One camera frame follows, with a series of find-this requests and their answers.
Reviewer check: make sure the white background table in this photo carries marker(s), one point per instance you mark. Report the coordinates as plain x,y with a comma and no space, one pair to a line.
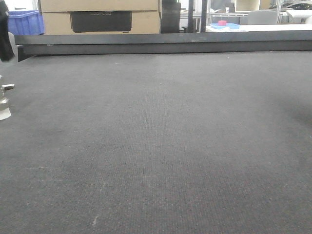
263,28

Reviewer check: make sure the pink cylindrical object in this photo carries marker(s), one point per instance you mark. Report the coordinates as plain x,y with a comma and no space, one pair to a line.
222,23

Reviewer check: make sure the black conveyor side rail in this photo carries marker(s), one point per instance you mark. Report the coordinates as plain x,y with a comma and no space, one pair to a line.
208,42

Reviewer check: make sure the blue plastic crate background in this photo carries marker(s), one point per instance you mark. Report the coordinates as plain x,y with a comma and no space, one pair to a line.
26,22

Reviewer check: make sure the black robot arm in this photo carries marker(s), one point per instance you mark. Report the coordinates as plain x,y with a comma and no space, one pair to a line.
6,51

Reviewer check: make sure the blue shallow tray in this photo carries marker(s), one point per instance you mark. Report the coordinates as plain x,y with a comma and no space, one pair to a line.
228,25

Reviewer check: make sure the black stacked equipment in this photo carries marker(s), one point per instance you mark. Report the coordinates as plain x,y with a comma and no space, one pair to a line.
170,18

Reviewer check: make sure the upper cardboard box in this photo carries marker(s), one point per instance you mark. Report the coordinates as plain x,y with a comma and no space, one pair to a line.
99,5

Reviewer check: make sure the lower cardboard box black print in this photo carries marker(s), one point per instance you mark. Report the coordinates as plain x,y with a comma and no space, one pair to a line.
102,22

